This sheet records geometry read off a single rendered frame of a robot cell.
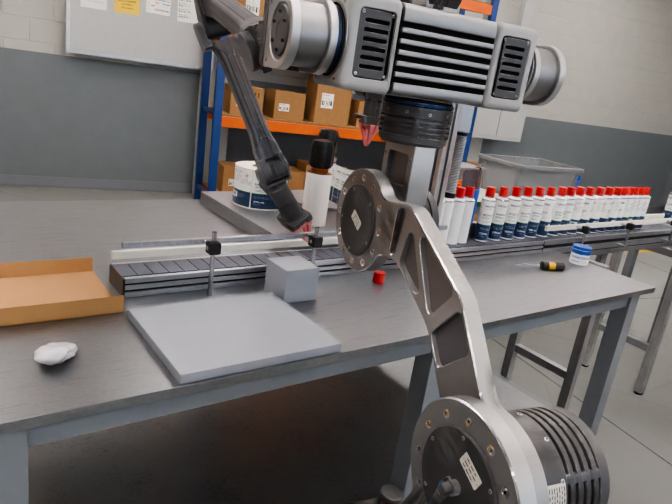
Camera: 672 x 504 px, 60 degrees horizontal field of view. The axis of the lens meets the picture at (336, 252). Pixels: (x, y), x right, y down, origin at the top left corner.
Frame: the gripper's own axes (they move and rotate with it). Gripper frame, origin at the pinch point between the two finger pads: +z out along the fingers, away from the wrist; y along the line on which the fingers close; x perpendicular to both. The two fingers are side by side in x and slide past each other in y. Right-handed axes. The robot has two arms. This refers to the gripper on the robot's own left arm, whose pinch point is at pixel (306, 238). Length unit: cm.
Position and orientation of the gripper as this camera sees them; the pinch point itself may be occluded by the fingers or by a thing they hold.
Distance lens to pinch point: 169.8
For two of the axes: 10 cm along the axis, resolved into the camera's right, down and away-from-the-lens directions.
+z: 3.9, 7.0, 6.0
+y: -5.6, -3.3, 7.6
